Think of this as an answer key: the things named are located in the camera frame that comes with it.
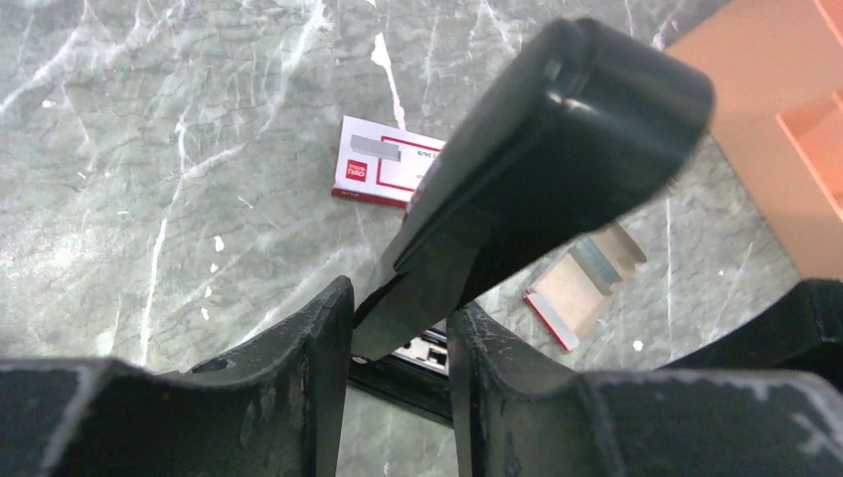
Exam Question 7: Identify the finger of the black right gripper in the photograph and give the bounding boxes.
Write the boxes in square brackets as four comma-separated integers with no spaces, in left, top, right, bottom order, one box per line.
[668,279,842,390]

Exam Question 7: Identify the red white staple box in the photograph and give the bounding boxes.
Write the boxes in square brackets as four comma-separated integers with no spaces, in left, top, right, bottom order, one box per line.
[331,115,445,209]

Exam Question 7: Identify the silver staple strip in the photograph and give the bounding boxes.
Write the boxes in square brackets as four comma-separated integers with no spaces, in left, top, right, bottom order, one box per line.
[570,237,622,296]

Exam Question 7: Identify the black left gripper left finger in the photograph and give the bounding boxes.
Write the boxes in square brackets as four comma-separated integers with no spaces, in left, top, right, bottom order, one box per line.
[1,276,354,476]

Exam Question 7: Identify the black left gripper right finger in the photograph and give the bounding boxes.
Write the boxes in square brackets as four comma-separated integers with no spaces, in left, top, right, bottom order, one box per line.
[447,305,842,476]

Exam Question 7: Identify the orange file organizer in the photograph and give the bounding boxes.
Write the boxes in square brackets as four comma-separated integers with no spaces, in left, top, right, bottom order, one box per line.
[669,0,842,278]

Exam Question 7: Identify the black stapler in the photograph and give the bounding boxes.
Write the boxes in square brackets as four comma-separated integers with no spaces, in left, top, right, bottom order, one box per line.
[350,18,716,424]

